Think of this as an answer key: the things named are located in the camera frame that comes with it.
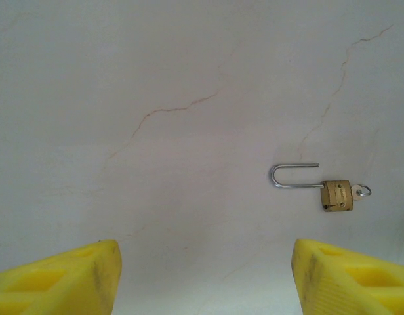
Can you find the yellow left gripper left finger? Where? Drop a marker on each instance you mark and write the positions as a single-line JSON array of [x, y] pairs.
[[67, 282]]

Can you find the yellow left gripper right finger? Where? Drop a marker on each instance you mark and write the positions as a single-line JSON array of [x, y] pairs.
[[353, 282]]

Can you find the brass long-shackle padlock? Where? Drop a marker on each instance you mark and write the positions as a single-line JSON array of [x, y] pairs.
[[336, 197]]

